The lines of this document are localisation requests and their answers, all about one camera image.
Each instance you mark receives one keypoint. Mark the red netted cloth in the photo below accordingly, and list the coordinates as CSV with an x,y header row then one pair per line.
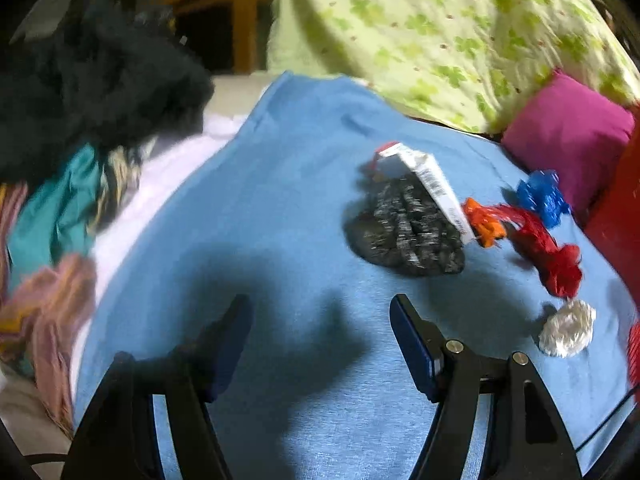
x,y
635,355

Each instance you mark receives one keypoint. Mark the pink striped cloth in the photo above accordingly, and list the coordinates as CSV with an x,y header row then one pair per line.
x,y
55,310

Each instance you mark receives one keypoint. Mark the orange wrapper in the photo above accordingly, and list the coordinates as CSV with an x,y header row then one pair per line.
x,y
480,220

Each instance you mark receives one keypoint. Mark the black fluffy cloth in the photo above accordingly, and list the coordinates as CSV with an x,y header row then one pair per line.
x,y
100,85

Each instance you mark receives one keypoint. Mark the green floral blanket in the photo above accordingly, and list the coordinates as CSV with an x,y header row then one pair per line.
x,y
425,25

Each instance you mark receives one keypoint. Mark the red wrapper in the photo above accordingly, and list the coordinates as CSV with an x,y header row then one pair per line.
x,y
540,245

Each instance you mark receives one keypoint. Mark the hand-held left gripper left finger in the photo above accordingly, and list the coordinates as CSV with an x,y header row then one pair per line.
x,y
226,357

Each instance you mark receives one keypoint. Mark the blue blanket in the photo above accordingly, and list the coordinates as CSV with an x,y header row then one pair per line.
x,y
280,185

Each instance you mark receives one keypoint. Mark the beige mattress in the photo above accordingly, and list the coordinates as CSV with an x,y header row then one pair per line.
x,y
25,410

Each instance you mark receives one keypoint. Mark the white carton box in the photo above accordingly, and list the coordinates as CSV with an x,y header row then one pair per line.
x,y
425,170

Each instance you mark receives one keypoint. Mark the teal cloth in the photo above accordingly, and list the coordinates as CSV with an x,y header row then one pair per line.
x,y
60,210

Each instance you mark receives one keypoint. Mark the white wrapper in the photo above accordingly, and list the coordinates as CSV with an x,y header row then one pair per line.
x,y
567,330

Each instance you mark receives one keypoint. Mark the yellow black patterned cloth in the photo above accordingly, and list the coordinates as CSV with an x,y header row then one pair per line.
x,y
117,180

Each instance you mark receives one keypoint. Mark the black speckled plastic bag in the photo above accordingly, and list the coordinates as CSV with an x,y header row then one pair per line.
x,y
400,230

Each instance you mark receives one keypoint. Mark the magenta pillow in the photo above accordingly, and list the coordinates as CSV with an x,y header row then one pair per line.
x,y
565,135

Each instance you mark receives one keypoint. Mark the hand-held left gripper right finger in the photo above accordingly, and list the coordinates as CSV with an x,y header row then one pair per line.
x,y
412,350

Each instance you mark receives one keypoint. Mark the blue wrapper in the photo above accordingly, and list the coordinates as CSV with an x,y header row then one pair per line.
x,y
542,197

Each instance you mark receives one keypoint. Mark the wooden furniture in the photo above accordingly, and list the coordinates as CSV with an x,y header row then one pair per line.
x,y
245,25

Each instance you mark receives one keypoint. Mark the white sheet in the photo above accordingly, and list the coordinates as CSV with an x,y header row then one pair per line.
x,y
165,175

